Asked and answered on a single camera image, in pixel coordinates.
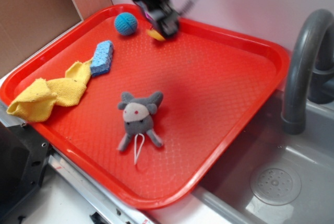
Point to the yellow rubber duck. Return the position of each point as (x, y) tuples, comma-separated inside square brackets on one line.
[(155, 34)]

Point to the blue knitted ball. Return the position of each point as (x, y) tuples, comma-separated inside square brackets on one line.
[(126, 24)]

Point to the blue sponge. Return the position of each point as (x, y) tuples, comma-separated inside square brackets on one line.
[(102, 58)]

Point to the brown cardboard panel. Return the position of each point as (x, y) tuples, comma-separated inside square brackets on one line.
[(29, 25)]

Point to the grey plush mouse toy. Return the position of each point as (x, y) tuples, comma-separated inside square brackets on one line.
[(138, 121)]

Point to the yellow cloth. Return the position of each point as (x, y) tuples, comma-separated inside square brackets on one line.
[(36, 102)]

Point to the grey toy faucet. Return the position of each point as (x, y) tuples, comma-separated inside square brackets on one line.
[(310, 75)]

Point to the grey toy sink basin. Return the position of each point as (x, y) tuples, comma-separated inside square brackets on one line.
[(268, 176)]

